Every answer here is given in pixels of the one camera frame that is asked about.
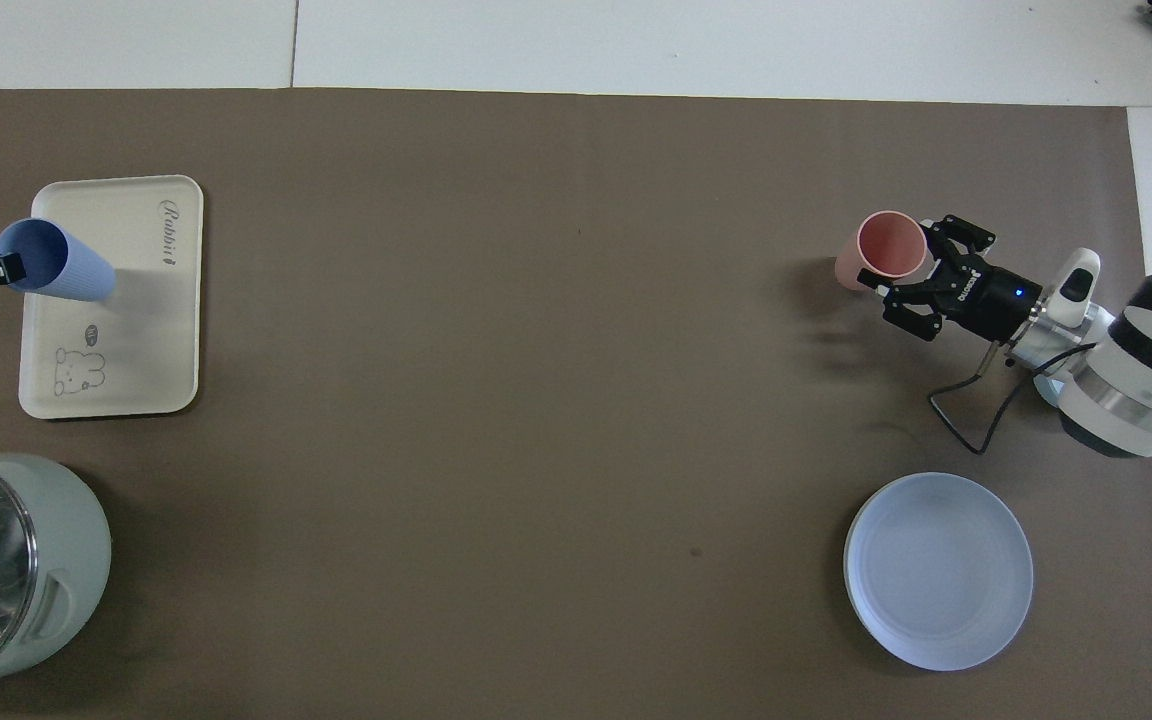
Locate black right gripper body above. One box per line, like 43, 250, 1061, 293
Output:
946, 262, 1045, 344

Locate pink plastic cup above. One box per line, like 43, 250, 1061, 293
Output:
834, 210, 929, 293

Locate blue plastic cup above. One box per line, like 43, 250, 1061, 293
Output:
0, 218, 117, 303

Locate cream rabbit print tray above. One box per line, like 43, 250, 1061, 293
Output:
18, 175, 205, 419

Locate light blue plate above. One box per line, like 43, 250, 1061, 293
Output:
843, 472, 1035, 672

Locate pale green cooking pot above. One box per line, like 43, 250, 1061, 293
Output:
0, 453, 113, 699

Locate brown table mat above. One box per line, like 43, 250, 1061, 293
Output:
0, 88, 1152, 720

